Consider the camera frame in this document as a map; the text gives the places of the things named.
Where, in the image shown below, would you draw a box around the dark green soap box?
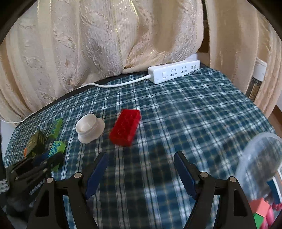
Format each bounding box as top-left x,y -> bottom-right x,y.
23,130 -> 46,158

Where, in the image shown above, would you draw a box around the green dotted toy brick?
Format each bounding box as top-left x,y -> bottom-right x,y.
47,118 -> 63,139

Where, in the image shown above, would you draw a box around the blue white medicine box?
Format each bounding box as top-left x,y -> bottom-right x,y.
267,177 -> 281,204

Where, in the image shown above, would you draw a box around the white plastic cap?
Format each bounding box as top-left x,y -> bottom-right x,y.
75,114 -> 105,144

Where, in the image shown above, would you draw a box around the red toy brick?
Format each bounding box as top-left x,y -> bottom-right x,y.
109,109 -> 141,146

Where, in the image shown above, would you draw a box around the pink green toy brick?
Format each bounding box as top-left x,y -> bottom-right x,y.
249,198 -> 271,228

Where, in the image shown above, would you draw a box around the clear plastic bowl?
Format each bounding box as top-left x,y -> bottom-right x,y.
234,132 -> 282,229

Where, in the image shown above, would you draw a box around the blue plaid bedsheet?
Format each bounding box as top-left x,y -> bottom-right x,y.
4,68 -> 274,228

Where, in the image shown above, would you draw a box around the left cream curtain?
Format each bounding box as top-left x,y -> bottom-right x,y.
1,1 -> 204,122

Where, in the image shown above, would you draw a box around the cream curtain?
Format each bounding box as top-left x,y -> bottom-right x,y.
205,1 -> 281,117
1,1 -> 204,122

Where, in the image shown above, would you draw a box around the white power strip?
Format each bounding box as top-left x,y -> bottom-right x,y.
148,59 -> 200,84

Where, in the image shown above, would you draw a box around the white tower heater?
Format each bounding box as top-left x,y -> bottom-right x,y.
246,58 -> 267,102

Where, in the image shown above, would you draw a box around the right cream curtain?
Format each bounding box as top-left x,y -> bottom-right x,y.
205,1 -> 281,117

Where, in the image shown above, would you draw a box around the white power cable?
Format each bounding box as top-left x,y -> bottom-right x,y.
0,74 -> 153,124

